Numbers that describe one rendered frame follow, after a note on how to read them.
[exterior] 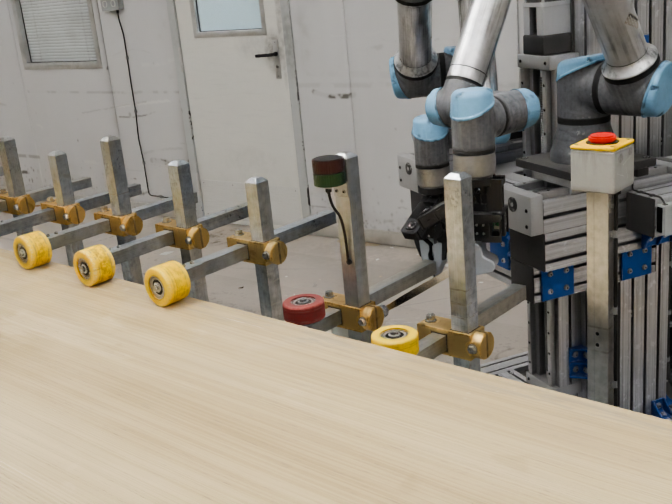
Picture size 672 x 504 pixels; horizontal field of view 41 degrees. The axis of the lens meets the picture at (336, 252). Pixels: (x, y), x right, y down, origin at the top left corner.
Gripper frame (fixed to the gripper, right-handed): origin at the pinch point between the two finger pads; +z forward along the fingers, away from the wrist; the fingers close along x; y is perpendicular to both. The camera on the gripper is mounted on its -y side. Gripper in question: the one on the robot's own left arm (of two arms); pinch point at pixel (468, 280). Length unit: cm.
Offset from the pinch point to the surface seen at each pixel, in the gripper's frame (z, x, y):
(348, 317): 7.9, -2.5, -23.7
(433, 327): 5.9, -9.4, -4.6
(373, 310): 6.1, -2.6, -18.4
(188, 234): -3, 14, -68
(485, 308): 6.8, 3.3, 2.3
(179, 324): 3, -23, -49
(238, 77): -1, 326, -214
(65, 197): -7, 32, -115
